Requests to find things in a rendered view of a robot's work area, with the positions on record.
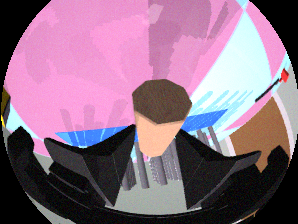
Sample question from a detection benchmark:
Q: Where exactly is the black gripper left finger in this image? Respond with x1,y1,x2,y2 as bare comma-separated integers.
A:
44,124,136,208

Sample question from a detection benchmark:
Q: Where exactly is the blue flat strip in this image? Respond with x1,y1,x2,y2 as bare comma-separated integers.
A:
56,109,227,147

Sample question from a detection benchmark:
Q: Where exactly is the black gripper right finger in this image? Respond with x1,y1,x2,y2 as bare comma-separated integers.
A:
176,128,262,210

